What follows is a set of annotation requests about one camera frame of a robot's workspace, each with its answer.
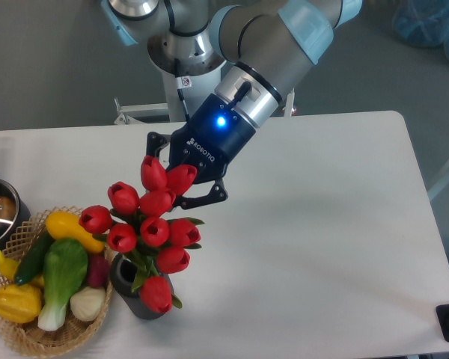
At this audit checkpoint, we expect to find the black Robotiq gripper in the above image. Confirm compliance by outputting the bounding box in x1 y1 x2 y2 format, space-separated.
145 94 256 209

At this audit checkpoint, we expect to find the woven wicker basket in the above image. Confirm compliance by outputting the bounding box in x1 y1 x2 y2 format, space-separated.
0 206 113 358

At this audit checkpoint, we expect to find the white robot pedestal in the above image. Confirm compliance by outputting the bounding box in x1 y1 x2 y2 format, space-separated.
113 20 251 126

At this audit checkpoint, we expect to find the yellow squash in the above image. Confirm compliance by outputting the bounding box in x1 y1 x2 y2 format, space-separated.
45 211 105 254

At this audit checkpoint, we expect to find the red tulip bouquet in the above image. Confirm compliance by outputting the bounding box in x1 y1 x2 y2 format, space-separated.
79 156 203 314

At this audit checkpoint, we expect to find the blue plastic bag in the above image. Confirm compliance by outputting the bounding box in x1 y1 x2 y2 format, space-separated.
391 1 449 61

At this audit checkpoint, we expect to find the dark grey ribbed vase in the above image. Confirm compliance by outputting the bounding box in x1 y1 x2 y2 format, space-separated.
109 254 165 320

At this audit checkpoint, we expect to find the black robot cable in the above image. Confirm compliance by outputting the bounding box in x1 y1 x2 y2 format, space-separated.
174 58 192 122

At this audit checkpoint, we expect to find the small yellow gourd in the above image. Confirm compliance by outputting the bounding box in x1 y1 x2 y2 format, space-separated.
0 250 44 289

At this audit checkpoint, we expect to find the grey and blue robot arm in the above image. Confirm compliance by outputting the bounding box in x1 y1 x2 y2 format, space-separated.
101 1 362 209

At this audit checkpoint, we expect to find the green bok choy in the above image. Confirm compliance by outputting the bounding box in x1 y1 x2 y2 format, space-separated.
37 238 88 331

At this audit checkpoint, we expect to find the yellow bell pepper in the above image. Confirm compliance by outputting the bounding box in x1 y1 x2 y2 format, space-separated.
0 284 42 324

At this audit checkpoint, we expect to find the white onion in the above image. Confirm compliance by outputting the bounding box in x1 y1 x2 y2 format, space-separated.
70 286 106 322

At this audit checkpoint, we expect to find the green cucumber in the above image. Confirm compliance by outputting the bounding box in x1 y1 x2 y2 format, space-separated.
13 230 55 286

